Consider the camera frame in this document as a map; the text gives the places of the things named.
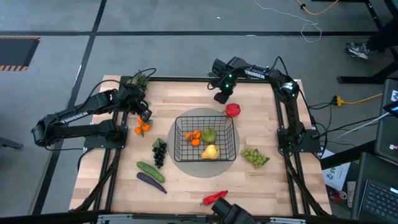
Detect small potted succulent plant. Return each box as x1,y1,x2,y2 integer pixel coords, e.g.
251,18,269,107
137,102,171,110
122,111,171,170
126,73,150,93

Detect orange carrots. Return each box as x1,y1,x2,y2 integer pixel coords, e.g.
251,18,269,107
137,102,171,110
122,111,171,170
185,129,202,147

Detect long red chili pepper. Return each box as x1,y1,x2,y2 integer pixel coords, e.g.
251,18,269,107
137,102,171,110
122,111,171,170
200,189,229,206

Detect white floor cable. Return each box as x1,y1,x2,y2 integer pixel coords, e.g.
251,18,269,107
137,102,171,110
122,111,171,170
253,0,323,44

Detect dark grey laptop lid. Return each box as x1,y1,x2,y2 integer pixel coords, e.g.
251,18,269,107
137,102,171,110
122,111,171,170
374,79,398,166

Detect person's shoe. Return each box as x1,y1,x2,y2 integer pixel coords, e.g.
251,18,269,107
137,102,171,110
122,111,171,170
344,41,371,60

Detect silver metal bracket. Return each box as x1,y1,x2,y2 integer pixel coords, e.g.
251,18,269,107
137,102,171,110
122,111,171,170
96,213,135,224
269,217,307,224

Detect grey chair base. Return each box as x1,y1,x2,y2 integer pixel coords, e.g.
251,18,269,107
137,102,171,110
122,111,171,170
0,136,24,150

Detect round grey mat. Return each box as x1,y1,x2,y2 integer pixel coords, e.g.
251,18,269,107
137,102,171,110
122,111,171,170
167,108,240,179

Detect person's leg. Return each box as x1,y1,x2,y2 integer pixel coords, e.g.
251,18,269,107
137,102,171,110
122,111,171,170
366,18,398,52

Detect green cucumber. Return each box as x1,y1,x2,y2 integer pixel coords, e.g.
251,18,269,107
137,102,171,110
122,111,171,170
136,161,165,184

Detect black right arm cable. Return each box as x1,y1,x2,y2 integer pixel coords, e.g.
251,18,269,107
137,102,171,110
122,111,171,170
269,55,289,77

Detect purple eggplant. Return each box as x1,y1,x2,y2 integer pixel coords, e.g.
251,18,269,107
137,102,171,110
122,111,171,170
136,172,168,194

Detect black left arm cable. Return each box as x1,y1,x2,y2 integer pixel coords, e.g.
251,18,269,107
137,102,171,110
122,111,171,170
129,67,157,90

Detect phone with blue screen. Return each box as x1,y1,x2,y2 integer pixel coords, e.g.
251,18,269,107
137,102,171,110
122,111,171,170
382,101,398,118

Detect open laptop with keyboard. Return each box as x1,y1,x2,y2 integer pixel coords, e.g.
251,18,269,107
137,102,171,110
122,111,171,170
351,152,398,224

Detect red drink can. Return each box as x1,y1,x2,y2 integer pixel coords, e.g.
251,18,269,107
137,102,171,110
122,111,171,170
329,190,348,202

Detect yellow extension cable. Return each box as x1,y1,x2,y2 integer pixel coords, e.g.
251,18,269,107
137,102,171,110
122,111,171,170
334,93,383,107

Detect black wire basket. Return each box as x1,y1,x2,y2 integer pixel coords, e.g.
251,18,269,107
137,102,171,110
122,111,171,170
173,115,237,162

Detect green grape bunch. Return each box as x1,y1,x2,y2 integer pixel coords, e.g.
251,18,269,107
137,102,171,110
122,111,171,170
241,148,271,169

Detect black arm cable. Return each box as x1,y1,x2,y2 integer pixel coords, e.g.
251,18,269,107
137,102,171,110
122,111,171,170
129,67,157,90
269,55,289,77

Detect green pear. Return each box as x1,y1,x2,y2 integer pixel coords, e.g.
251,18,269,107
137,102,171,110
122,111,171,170
201,126,218,144

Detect white paper sheet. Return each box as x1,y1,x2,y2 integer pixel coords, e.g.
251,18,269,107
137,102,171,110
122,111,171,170
322,149,352,192

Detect orange tangerine cluster with leaves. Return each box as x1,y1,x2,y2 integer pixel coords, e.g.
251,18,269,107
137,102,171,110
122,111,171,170
134,116,153,138

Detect yellow pear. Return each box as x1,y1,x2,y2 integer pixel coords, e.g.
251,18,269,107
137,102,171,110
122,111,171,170
200,144,221,161

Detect thin white cable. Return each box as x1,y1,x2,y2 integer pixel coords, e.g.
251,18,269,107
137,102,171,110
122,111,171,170
334,112,389,141

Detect red bell pepper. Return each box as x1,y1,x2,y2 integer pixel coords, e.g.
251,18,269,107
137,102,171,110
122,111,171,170
223,103,242,118

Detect orange floor cable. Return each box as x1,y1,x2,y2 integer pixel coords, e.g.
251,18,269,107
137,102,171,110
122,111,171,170
295,0,340,16

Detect black grape bunch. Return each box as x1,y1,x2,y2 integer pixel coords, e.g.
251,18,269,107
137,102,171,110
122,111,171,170
151,138,168,169

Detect hazard-striped black floor mat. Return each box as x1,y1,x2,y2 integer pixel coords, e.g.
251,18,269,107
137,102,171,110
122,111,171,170
0,36,41,72

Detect black desk frame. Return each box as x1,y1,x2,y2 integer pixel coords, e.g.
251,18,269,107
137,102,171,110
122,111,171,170
337,0,398,85

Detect black aluminium table frame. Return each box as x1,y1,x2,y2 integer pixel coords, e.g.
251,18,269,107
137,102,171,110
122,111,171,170
70,75,332,224

